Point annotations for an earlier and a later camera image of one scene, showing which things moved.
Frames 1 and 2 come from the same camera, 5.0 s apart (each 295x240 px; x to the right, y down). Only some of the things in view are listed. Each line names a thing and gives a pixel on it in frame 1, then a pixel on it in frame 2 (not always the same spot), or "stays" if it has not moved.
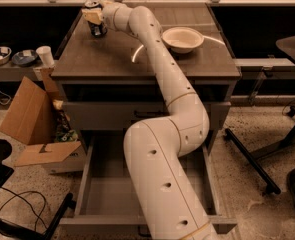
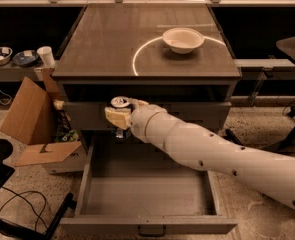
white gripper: (108, 15) → (141, 120)
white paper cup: (46, 56) stays
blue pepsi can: (98, 30) → (120, 102)
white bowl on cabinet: (182, 39) stays
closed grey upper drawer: (120, 115) stays
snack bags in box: (64, 132) stays
